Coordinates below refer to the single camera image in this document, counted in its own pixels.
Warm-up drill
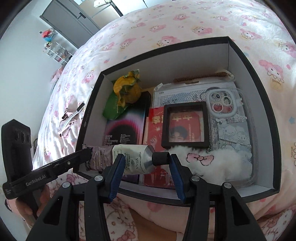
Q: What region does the white fluffy plush toy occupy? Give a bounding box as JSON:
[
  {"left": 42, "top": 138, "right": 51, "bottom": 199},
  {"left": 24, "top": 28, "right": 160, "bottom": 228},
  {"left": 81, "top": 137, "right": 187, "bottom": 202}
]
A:
[{"left": 169, "top": 146, "right": 252, "bottom": 185}]

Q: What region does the pink patterned cloth garment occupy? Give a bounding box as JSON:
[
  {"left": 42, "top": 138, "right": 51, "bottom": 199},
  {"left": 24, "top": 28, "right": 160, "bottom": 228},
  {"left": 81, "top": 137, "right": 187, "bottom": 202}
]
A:
[{"left": 58, "top": 95, "right": 85, "bottom": 138}]

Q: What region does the white smart watch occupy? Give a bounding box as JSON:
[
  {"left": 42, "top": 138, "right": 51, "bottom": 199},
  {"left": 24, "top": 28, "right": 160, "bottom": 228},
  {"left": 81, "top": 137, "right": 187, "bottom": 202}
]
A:
[{"left": 61, "top": 102, "right": 85, "bottom": 131}]

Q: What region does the hand cream tube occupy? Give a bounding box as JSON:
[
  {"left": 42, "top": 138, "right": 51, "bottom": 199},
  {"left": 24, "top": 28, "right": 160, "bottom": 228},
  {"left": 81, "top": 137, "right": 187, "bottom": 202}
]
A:
[{"left": 85, "top": 144, "right": 171, "bottom": 175}]

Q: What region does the black square frame case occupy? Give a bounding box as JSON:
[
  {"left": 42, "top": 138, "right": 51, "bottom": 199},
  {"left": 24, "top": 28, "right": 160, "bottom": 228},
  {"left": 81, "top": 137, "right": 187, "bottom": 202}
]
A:
[{"left": 161, "top": 101, "right": 210, "bottom": 149}]

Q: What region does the green yellow corn snack bag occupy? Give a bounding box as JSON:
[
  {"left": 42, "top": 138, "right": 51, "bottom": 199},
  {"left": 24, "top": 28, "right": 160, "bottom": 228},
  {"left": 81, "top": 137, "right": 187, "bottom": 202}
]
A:
[{"left": 103, "top": 69, "right": 142, "bottom": 121}]

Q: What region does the person's left hand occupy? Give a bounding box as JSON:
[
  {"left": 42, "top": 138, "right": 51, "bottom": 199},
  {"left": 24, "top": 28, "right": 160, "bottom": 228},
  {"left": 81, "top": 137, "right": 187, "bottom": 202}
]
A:
[{"left": 5, "top": 185, "right": 51, "bottom": 225}]

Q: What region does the red portrait card packet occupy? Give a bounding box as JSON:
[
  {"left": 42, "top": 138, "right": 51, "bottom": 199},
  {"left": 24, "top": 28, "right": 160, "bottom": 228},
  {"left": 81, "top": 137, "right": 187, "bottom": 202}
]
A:
[{"left": 142, "top": 106, "right": 174, "bottom": 189}]

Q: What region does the phone case in packaging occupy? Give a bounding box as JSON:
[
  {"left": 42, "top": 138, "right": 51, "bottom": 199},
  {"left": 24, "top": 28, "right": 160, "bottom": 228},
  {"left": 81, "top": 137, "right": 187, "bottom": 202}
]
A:
[{"left": 151, "top": 80, "right": 257, "bottom": 187}]

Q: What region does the black pink product box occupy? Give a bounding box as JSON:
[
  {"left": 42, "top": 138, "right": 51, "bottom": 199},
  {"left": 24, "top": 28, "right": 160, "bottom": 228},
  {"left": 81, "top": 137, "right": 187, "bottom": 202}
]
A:
[{"left": 100, "top": 91, "right": 151, "bottom": 184}]

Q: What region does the black cardboard storage box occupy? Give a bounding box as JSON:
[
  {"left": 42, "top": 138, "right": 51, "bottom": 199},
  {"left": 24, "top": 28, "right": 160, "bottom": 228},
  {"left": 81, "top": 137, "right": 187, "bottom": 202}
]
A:
[{"left": 76, "top": 37, "right": 281, "bottom": 203}]

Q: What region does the white shelf rack with toys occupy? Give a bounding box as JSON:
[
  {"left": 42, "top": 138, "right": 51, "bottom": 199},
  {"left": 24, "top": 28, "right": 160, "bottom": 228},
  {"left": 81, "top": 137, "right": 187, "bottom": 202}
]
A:
[{"left": 40, "top": 29, "right": 73, "bottom": 66}]

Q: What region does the grey door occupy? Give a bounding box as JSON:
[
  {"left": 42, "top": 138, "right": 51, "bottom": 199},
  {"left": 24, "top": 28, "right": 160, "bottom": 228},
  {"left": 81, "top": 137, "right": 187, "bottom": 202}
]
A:
[{"left": 40, "top": 0, "right": 99, "bottom": 48}]

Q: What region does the pink cartoon print blanket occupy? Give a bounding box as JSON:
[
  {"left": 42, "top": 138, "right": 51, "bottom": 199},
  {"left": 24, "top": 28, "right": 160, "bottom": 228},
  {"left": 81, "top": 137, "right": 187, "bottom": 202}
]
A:
[{"left": 33, "top": 1, "right": 295, "bottom": 240}]

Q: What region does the white wardrobe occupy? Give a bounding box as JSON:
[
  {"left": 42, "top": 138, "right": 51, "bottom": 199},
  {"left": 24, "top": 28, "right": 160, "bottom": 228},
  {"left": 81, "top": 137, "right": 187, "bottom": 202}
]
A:
[{"left": 78, "top": 0, "right": 153, "bottom": 30}]

